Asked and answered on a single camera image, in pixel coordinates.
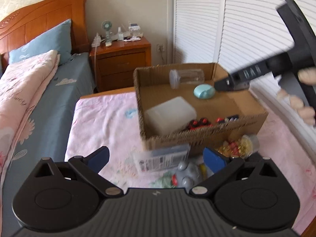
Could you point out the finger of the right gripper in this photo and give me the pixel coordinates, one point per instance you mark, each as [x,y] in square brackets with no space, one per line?
[227,83]

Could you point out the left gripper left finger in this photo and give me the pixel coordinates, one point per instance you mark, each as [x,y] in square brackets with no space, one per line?
[88,168]

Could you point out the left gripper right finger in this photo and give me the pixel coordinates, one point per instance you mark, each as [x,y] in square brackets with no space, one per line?
[223,169]

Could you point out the capsule bottle silver cap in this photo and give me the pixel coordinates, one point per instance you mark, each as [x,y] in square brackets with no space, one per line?
[243,147]

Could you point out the black cube red buttons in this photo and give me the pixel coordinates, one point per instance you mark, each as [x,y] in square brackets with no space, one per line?
[204,122]

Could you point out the white translucent plastic box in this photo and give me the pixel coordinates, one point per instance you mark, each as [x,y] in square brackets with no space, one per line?
[169,117]

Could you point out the person's right hand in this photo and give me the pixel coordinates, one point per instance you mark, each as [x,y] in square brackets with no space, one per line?
[300,98]

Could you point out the teal oval case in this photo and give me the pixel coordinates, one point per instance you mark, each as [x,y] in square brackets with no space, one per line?
[204,91]

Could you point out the blue bed sheet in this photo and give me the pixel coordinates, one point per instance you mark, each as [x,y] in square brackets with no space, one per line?
[47,130]

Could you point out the clear pen refill case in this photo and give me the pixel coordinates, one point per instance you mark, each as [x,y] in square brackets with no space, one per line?
[161,159]

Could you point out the pink floral cloth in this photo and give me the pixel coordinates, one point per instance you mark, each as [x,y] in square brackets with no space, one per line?
[112,121]

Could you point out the clear plastic jar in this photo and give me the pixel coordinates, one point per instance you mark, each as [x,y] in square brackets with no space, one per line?
[190,77]

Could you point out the brown cardboard box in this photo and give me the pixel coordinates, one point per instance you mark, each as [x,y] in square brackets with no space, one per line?
[152,88]

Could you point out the wooden nightstand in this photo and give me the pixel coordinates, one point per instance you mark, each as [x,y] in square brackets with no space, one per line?
[113,66]

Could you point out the pink folded quilt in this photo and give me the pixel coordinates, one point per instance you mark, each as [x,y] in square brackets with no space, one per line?
[22,85]

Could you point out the white phone stand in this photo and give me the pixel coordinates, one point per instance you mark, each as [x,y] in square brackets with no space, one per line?
[135,31]

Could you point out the clear spray bottle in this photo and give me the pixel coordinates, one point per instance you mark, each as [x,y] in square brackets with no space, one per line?
[120,34]

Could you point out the white power strip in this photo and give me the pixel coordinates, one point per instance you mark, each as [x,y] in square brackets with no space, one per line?
[96,41]

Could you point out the blue pillow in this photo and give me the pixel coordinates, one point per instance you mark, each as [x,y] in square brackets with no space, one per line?
[58,38]

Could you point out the small green desk fan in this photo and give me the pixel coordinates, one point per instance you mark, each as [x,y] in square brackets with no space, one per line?
[106,26]

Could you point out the wooden headboard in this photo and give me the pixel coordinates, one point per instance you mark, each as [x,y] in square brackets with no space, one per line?
[25,24]

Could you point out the wall power socket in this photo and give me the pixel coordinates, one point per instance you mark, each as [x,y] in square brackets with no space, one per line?
[160,48]

